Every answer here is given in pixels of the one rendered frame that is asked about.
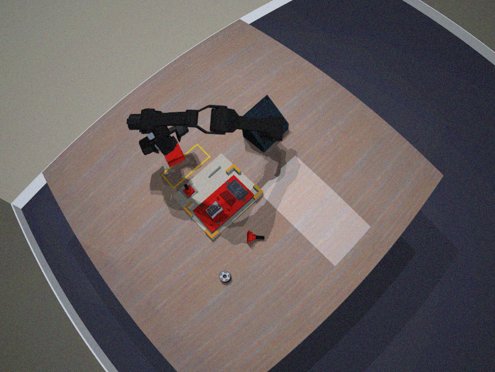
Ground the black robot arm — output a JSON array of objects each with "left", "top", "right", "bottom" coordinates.
[{"left": 126, "top": 105, "right": 284, "bottom": 156}]

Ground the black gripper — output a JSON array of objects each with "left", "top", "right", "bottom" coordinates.
[{"left": 139, "top": 125, "right": 189, "bottom": 155}]

